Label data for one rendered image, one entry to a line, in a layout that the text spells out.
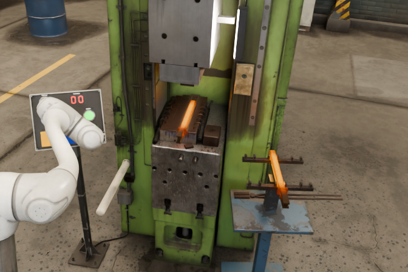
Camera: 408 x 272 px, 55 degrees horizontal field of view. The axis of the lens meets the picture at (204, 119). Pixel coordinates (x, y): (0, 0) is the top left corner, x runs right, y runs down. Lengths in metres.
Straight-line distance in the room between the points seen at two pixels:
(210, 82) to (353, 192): 1.66
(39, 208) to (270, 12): 1.34
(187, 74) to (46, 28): 4.78
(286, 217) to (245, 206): 0.21
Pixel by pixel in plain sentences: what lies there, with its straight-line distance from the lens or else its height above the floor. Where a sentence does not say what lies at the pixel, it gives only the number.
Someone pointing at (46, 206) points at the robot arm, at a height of 1.39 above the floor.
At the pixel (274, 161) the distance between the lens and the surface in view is 2.02.
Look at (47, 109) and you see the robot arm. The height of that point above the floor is 1.33.
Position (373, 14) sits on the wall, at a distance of 7.93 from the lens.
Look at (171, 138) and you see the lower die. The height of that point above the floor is 0.93.
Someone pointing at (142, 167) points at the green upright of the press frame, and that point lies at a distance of 2.49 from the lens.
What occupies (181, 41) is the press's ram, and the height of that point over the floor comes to 1.49.
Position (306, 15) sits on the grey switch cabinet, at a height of 0.29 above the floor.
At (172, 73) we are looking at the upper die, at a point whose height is 1.32.
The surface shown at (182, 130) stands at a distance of 2.06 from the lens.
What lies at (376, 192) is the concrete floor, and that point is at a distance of 3.63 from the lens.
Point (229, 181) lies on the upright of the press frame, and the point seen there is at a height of 0.58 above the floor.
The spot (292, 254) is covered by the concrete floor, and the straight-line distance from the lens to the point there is 2.89.
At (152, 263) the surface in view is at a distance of 2.73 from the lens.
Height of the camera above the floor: 2.12
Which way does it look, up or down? 31 degrees down
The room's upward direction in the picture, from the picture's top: 3 degrees clockwise
